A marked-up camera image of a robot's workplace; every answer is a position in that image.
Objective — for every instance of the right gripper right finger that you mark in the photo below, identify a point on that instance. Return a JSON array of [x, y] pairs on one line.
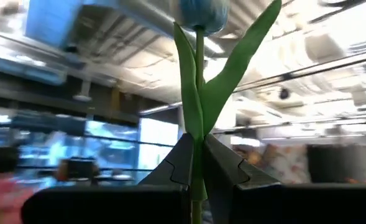
[[263, 202]]

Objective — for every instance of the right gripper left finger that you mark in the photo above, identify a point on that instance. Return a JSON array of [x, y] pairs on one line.
[[158, 202]]

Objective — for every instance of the white artificial tulip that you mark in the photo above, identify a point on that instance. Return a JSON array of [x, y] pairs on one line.
[[190, 102]]

